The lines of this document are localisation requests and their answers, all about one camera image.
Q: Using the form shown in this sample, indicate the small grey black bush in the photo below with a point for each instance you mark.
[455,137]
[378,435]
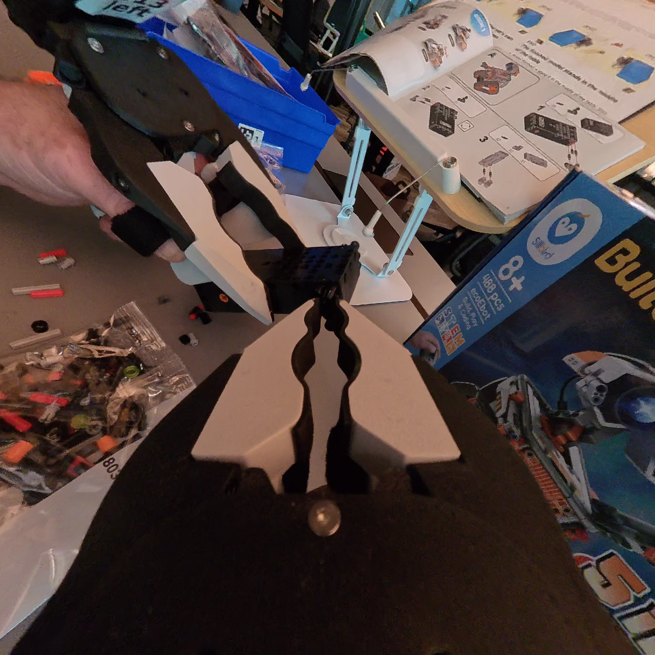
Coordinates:
[189,338]

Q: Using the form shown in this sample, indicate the red axle rod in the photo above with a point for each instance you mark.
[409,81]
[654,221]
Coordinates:
[47,293]

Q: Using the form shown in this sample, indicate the black battery box block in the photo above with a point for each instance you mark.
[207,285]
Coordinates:
[312,276]

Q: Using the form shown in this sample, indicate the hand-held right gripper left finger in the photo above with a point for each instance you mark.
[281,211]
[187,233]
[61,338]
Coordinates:
[250,409]

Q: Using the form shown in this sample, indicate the clear bag dark parts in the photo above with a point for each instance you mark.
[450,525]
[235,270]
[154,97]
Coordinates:
[230,46]

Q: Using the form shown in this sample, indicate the clear bag of building parts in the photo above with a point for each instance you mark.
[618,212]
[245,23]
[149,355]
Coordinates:
[76,399]

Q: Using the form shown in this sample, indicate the grey desk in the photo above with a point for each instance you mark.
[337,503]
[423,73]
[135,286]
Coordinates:
[102,276]

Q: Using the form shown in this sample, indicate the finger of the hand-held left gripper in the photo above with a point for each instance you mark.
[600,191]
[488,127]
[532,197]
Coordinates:
[266,184]
[215,250]

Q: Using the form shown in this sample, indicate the short red axle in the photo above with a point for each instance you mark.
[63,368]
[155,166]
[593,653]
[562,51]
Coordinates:
[52,254]

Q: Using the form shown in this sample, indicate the white book stand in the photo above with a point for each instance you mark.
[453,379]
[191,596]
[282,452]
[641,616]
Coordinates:
[378,286]

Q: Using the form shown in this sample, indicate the black pin red ends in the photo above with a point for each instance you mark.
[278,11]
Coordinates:
[194,312]

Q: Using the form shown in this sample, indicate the person's left hand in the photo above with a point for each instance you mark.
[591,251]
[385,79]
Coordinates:
[41,143]

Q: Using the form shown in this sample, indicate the blue plastic bin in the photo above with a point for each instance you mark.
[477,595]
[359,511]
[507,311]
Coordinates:
[256,102]

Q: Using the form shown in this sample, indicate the black pin connector piece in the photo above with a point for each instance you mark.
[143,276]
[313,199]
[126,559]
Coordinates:
[330,307]

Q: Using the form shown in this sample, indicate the light grey axle rod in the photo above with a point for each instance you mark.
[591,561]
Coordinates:
[30,289]

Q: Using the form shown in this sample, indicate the dark grey axle rod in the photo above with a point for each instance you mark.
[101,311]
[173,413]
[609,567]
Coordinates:
[36,338]

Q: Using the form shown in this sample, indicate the blue toy kit box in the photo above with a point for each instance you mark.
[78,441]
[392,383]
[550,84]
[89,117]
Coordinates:
[537,332]

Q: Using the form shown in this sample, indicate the instruction booklet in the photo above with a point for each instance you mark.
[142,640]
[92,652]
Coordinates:
[511,76]

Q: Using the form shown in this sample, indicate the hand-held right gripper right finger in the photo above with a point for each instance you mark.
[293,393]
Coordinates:
[404,409]

